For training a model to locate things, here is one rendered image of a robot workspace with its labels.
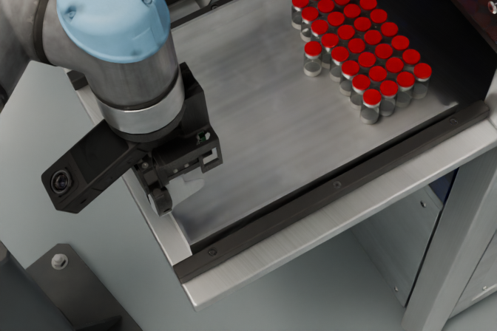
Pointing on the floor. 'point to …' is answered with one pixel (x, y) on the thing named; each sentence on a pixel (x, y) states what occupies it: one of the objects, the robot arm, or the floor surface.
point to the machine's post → (457, 238)
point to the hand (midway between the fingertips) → (155, 205)
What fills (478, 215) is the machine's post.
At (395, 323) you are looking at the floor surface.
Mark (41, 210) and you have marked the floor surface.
